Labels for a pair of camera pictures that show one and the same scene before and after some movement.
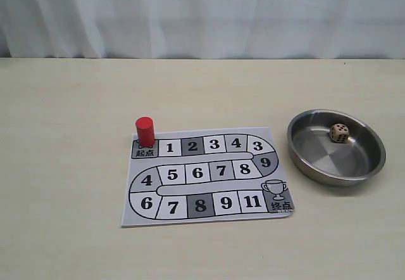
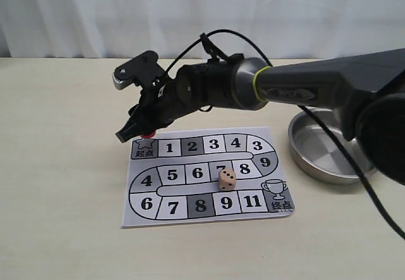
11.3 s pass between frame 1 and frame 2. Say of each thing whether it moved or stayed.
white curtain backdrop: stayed
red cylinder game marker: moved
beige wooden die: moved
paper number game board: stayed
